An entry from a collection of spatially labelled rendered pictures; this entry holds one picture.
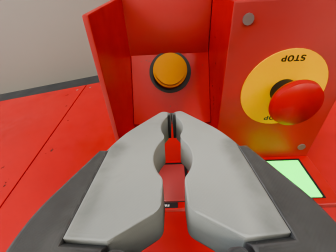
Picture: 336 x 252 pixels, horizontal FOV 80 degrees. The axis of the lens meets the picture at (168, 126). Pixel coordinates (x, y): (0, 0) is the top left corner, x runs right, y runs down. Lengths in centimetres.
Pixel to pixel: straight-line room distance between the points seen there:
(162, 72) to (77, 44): 85
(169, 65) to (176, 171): 11
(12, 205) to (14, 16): 80
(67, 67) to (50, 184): 68
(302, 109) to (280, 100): 2
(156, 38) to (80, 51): 84
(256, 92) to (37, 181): 52
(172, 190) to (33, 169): 48
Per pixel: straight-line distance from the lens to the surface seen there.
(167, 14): 24
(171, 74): 23
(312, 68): 21
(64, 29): 106
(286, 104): 18
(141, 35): 24
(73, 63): 109
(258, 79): 19
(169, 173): 22
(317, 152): 49
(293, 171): 25
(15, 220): 54
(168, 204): 20
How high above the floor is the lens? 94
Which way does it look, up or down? 52 degrees down
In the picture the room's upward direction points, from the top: 180 degrees clockwise
